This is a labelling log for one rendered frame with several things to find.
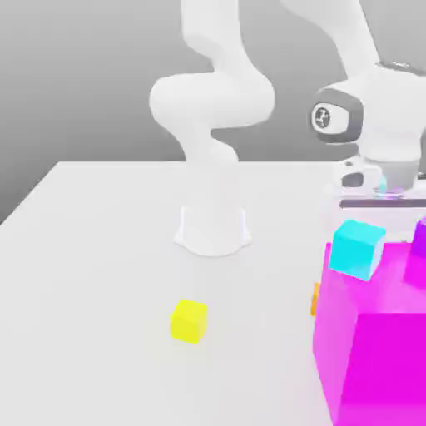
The small purple cube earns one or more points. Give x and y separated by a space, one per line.
420 239

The large magenta box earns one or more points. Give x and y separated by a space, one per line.
382 349

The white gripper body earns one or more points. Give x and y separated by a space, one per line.
382 213

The small yellow cube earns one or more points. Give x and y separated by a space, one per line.
189 321

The small orange cube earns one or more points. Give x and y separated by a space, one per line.
314 299

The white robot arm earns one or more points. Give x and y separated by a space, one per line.
213 100

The small cyan cube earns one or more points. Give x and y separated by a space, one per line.
352 249

